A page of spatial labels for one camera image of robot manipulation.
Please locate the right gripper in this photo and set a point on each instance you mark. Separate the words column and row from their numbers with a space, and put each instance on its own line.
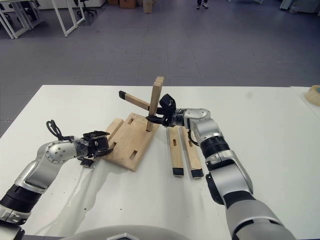
column 170, row 117

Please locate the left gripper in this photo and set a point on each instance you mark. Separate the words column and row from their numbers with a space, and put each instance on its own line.
column 85, row 150

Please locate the wooden cross bar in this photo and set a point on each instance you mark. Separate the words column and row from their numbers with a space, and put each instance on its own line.
column 136, row 101

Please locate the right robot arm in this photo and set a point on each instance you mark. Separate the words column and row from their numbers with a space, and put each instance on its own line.
column 230, row 172

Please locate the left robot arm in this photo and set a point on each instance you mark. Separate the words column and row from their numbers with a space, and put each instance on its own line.
column 37, row 172

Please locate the wooden seat board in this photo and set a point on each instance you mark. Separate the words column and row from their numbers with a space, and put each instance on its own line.
column 132, row 147

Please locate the cardboard box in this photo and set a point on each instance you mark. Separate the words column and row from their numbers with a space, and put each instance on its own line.
column 127, row 3

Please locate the person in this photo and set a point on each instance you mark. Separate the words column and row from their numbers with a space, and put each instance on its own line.
column 202, row 3

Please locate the black office chair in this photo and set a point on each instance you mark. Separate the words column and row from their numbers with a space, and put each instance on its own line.
column 86, row 8

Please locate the clear tape roll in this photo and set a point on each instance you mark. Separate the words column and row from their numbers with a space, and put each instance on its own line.
column 313, row 95

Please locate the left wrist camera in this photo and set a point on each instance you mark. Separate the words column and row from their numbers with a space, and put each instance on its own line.
column 100, row 144

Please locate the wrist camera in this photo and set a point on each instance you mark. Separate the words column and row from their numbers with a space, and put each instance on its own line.
column 100, row 144
column 168, row 101

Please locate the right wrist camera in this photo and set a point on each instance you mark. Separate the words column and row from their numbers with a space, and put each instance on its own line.
column 168, row 101

